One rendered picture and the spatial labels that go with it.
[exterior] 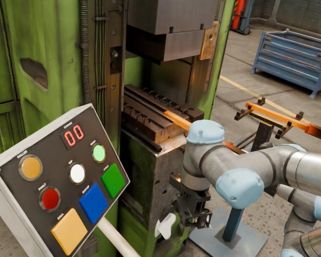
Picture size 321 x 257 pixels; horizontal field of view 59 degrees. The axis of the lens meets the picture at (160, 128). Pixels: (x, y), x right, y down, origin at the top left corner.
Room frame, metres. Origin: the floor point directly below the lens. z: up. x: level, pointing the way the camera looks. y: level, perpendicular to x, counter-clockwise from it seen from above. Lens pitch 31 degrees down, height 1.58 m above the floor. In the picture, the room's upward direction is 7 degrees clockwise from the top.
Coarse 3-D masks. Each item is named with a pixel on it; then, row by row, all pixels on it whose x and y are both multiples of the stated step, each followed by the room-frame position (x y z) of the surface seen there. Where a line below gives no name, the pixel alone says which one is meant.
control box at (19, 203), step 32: (64, 128) 0.60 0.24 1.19; (96, 128) 0.69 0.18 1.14; (0, 160) 0.45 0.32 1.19; (64, 160) 0.54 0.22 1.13; (96, 160) 0.62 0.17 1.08; (0, 192) 0.40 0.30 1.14; (32, 192) 0.43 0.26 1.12; (64, 192) 0.49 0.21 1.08; (32, 224) 0.39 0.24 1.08; (96, 224) 0.50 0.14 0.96; (32, 256) 0.39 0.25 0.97; (64, 256) 0.39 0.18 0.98
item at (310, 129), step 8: (248, 104) 1.36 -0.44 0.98; (264, 112) 1.30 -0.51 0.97; (272, 112) 1.29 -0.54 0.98; (280, 120) 1.25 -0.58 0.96; (288, 120) 1.23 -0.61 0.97; (296, 120) 1.23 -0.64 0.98; (304, 128) 1.18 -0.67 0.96; (312, 128) 1.17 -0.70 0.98; (320, 128) 1.15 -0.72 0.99; (320, 136) 1.14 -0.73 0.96
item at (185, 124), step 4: (164, 112) 1.09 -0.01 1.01; (168, 112) 1.10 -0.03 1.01; (168, 116) 1.08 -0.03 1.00; (172, 116) 1.06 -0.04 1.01; (176, 116) 1.07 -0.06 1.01; (176, 120) 1.04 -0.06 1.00; (180, 120) 1.03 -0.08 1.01; (184, 120) 1.04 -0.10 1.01; (180, 124) 1.02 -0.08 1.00; (184, 124) 1.01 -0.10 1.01; (188, 124) 1.01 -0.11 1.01; (184, 128) 1.01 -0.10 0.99; (188, 128) 1.00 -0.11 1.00; (228, 144) 0.88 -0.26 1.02; (232, 144) 0.89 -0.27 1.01; (232, 148) 0.86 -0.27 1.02; (236, 148) 0.86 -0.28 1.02; (236, 152) 0.84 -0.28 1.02; (240, 152) 0.84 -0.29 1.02; (244, 152) 0.84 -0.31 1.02
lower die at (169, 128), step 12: (132, 96) 1.23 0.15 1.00; (144, 96) 1.24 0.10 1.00; (132, 108) 1.14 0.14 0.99; (144, 108) 1.14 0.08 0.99; (168, 108) 1.17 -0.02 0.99; (132, 120) 1.07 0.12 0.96; (156, 120) 1.05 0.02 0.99; (168, 120) 1.06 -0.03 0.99; (144, 132) 1.01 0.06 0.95; (156, 132) 0.97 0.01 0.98; (168, 132) 1.02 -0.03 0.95; (180, 132) 1.08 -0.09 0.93
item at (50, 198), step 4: (44, 192) 0.45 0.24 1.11; (48, 192) 0.46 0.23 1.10; (52, 192) 0.47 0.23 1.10; (56, 192) 0.47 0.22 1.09; (44, 196) 0.45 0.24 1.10; (48, 196) 0.45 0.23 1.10; (52, 196) 0.46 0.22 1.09; (56, 196) 0.47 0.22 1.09; (44, 200) 0.44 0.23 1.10; (48, 200) 0.45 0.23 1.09; (52, 200) 0.45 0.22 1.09; (56, 200) 0.46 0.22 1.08; (44, 204) 0.43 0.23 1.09; (48, 204) 0.44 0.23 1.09; (52, 204) 0.45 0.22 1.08; (56, 204) 0.45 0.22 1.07; (48, 208) 0.44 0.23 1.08; (52, 208) 0.44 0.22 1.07
